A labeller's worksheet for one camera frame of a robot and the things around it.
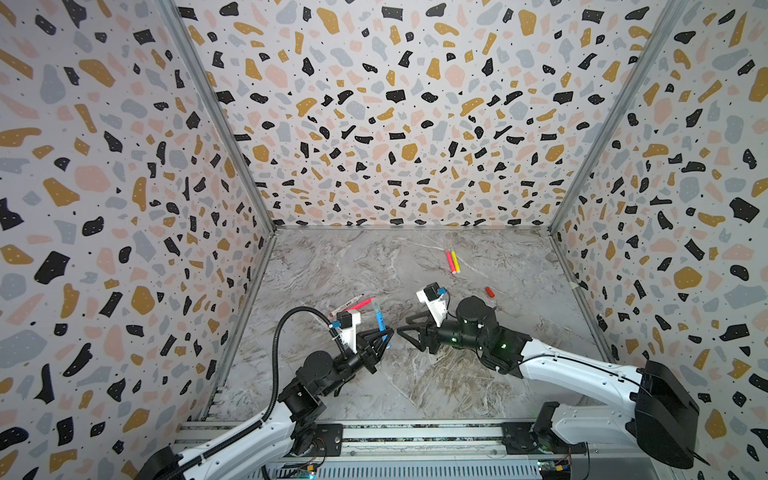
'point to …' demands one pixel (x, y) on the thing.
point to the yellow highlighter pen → (456, 261)
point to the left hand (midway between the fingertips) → (392, 330)
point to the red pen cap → (490, 292)
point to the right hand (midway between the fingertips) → (398, 324)
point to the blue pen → (381, 321)
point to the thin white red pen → (344, 307)
